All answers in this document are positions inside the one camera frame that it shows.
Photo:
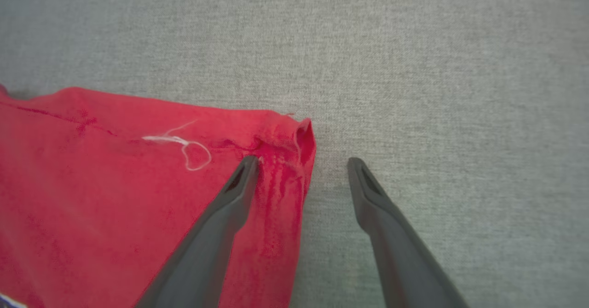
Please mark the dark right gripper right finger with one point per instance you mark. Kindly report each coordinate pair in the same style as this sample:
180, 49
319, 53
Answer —
400, 252

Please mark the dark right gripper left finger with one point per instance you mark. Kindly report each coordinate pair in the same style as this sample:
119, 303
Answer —
207, 252

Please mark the red white basketball jersey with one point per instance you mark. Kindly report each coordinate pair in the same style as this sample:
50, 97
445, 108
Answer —
92, 206

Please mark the grey fabric sofa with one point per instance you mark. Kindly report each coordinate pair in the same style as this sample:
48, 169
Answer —
414, 68

